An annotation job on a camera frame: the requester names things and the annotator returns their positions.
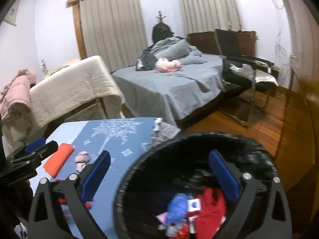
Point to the grey quilted cloth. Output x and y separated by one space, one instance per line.
165 132

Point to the pink cloth piece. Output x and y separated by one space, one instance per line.
162 217

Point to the black waste bin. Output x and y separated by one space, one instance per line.
149 179

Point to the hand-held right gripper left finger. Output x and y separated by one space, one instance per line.
96 176

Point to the pink sock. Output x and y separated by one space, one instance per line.
82 158

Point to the beige woven blanket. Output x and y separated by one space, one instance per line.
69 89

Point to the white blue label tag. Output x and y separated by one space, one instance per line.
194 204

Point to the pink plush toy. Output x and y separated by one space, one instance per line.
168 64

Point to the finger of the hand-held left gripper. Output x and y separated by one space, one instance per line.
47 151
35 145

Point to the wooden window frame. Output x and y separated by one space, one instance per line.
77 29

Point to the dark grey garment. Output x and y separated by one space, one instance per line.
149 61

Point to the blue fluffy sock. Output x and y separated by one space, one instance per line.
177 209

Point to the red cloth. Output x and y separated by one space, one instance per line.
211 211

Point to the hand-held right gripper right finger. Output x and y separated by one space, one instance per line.
224 176

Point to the beige pleated curtain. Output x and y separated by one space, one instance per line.
112 29
209 7

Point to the bed with grey sheet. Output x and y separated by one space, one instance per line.
162 89

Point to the pink padded jacket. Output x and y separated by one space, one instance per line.
17 92

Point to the coat rack with dark clothes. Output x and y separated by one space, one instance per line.
162 32

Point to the orange knitted cloth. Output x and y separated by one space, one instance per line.
58 159

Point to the silver seat cushion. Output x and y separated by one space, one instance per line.
261 78

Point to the blue tree print table cover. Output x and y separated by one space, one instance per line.
112 139

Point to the black metal frame chair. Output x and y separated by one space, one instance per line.
228 42

